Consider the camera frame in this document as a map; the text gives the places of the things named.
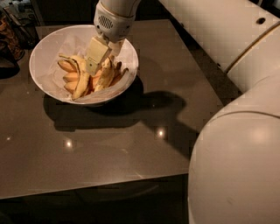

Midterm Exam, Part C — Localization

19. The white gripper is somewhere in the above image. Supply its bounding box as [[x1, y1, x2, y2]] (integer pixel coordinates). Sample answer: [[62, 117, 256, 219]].
[[86, 1, 136, 75]]

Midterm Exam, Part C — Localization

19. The spotted yellow banana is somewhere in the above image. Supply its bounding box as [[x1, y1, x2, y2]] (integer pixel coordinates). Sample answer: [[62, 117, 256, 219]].
[[94, 57, 115, 91]]

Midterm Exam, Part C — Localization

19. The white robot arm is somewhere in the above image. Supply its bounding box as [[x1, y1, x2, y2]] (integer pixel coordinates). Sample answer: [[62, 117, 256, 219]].
[[159, 0, 280, 224]]

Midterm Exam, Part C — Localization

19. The white bowl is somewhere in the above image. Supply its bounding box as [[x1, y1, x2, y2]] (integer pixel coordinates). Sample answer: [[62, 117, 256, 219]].
[[28, 24, 139, 106]]

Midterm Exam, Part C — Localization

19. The curved yellow banana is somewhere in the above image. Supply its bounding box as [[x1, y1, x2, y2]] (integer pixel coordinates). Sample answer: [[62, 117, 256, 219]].
[[59, 53, 90, 100]]

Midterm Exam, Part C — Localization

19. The bunch of small bananas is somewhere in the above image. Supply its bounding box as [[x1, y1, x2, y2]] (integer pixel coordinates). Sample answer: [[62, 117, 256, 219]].
[[58, 58, 129, 96]]

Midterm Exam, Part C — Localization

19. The white paper liner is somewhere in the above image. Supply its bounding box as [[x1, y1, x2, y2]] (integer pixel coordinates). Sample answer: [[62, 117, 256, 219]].
[[38, 33, 136, 105]]

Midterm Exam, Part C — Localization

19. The dark patterned container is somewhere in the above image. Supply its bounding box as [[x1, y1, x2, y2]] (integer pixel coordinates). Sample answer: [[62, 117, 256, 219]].
[[0, 12, 25, 61]]

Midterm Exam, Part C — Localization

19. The black wire rack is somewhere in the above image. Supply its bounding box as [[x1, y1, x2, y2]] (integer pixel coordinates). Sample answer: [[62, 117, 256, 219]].
[[3, 7, 39, 49]]

